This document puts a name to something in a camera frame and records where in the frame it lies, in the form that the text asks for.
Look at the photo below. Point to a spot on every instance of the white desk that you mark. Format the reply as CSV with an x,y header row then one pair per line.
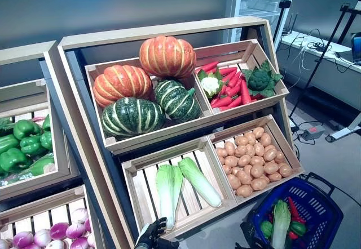
x,y
324,74

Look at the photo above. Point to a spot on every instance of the tall black tripod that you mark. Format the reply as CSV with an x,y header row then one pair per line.
x,y
320,60

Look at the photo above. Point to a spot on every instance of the large wooden display stand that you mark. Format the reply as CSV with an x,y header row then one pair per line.
x,y
158,30

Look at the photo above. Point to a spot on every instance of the wooden pumpkin crate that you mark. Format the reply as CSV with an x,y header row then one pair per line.
x,y
158,139

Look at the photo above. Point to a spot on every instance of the small green bell pepper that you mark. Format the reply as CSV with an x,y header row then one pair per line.
x,y
265,229
298,228

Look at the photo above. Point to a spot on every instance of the green broccoli with leaves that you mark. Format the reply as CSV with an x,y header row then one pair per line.
x,y
258,81

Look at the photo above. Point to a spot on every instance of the white cauliflower with leaves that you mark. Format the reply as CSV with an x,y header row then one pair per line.
x,y
210,84

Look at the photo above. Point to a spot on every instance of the green striped pumpkin with stem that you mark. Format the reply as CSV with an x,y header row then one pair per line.
x,y
175,99

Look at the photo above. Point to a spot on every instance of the brown potato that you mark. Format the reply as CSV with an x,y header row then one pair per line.
x,y
244,190
244,177
258,132
285,170
259,184
229,148
275,177
257,171
234,182
280,157
241,141
221,152
259,149
265,139
271,168
270,155
250,138

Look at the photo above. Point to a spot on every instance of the wooden carrot crate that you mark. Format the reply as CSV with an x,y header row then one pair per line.
x,y
225,50

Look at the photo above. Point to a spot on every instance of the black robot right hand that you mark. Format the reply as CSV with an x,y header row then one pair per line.
x,y
246,236

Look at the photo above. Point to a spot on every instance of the red chili pepper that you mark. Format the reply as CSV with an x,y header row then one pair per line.
x,y
293,209

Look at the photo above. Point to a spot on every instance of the black camera stand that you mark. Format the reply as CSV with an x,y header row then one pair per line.
x,y
285,4

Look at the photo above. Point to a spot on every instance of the wooden pepper crate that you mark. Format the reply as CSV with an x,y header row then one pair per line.
x,y
60,159

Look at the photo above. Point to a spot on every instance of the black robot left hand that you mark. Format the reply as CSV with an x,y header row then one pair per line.
x,y
152,232

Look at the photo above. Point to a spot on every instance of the wooden potato crate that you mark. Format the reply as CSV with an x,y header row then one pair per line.
x,y
285,144

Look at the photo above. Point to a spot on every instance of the blue plastic shopping basket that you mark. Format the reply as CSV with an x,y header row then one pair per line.
x,y
318,226

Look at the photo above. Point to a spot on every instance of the red carrot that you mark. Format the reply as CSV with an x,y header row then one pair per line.
x,y
222,102
208,66
235,101
246,94
227,71

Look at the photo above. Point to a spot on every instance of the grey box with red top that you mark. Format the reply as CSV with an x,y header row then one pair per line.
x,y
311,132

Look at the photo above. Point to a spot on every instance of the dark green striped pumpkin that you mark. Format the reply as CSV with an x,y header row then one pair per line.
x,y
129,119

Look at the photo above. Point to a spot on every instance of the napa cabbage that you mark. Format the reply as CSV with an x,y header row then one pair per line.
x,y
280,223
200,181
169,187

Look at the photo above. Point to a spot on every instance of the orange striped pumpkin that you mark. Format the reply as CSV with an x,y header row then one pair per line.
x,y
166,54
121,82

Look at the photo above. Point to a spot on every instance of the open laptop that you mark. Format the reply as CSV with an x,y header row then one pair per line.
x,y
356,49

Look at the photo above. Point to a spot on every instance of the black router with antennas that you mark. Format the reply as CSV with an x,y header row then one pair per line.
x,y
287,32

